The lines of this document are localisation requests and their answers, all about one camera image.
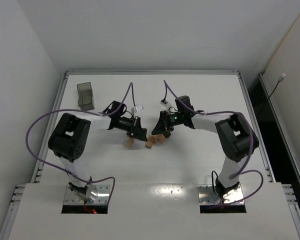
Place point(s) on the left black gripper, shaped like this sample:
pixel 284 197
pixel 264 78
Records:
pixel 134 126

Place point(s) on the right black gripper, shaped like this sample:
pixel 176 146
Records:
pixel 166 122

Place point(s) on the grey translucent plastic bin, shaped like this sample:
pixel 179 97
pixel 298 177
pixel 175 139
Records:
pixel 85 96

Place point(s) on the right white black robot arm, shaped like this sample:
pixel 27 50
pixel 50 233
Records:
pixel 237 139

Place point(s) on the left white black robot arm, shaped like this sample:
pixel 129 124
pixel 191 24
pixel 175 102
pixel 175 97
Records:
pixel 69 138

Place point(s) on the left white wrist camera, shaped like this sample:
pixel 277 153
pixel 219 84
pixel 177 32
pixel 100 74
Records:
pixel 137 108

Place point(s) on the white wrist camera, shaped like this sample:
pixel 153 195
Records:
pixel 165 103
pixel 137 108

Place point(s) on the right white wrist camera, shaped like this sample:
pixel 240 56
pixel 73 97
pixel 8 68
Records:
pixel 165 103

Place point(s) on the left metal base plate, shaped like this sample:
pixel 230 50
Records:
pixel 95 195

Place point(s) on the metal base plate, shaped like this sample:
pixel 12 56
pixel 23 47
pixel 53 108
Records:
pixel 95 195
pixel 208 198

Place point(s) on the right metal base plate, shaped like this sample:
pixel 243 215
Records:
pixel 208 198

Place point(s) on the black wall cable white plug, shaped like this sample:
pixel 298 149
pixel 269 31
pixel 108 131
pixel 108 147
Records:
pixel 279 80

